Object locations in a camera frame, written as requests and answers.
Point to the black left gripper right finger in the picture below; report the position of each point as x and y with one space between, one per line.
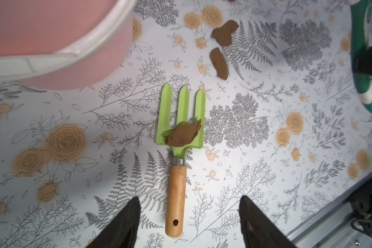
258 231

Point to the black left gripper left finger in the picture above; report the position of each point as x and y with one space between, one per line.
122 230

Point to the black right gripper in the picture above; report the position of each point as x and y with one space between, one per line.
361 37

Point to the white green hand brush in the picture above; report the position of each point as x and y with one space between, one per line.
363 85

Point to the green hand rake wooden handle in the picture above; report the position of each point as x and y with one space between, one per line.
180 139

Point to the pink plastic bucket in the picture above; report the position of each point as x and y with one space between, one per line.
63 44

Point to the brown soil clump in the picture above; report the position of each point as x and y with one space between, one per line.
223 34
219 63

